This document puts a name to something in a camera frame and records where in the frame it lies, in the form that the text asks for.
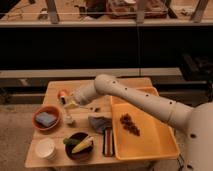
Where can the yellow corn cob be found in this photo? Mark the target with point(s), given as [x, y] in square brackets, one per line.
[83, 145]

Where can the dark brown bowl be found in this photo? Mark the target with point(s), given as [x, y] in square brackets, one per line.
[82, 155]

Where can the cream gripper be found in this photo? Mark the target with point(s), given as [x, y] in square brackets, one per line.
[70, 105]

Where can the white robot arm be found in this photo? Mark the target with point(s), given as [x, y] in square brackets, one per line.
[195, 122]

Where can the red yellow apple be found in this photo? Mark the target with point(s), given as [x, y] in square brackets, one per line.
[63, 96]

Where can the wooden table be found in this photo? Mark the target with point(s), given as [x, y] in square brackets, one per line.
[81, 124]

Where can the white paper cup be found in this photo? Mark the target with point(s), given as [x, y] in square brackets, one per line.
[45, 149]

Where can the blue sponge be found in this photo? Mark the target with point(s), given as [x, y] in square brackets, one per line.
[45, 119]

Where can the yellow plastic tray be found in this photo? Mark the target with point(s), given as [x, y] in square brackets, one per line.
[156, 140]

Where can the orange bowl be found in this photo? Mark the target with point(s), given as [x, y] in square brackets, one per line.
[51, 110]

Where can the green cucumber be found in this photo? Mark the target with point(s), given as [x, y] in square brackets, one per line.
[70, 141]

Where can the grey cloth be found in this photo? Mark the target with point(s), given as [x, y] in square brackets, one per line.
[99, 124]

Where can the metal spoon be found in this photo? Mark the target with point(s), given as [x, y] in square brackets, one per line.
[94, 109]

